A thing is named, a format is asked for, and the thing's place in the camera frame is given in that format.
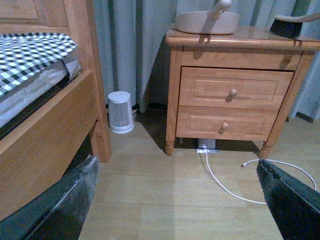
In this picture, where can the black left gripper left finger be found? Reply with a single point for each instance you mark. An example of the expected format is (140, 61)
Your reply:
(59, 212)

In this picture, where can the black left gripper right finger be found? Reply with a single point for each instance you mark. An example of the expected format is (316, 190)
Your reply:
(294, 206)

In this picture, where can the beige hand brush black bristles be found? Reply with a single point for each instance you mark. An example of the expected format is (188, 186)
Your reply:
(291, 26)

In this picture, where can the beige plastic dustpan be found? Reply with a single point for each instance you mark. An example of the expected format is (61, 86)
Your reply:
(217, 21)

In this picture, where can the white power strip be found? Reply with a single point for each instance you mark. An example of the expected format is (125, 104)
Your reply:
(206, 143)

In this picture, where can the white cylindrical air purifier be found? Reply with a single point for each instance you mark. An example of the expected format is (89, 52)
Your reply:
(120, 112)

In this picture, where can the plastic wrapped mattress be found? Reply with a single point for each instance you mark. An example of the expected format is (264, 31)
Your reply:
(13, 102)

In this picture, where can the wooden nightstand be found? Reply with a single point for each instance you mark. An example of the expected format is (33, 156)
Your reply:
(249, 47)

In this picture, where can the lower nightstand drawer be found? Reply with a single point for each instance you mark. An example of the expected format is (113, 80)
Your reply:
(224, 123)

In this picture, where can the nightstand drawer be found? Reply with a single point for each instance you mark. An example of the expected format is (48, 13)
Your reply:
(224, 123)
(233, 88)

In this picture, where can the upper nightstand drawer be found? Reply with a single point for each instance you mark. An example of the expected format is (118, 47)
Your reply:
(233, 88)

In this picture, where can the black white checkered bedsheet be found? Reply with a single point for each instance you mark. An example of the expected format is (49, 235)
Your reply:
(22, 55)

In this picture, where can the wooden bed frame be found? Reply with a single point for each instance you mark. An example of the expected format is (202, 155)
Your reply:
(36, 154)

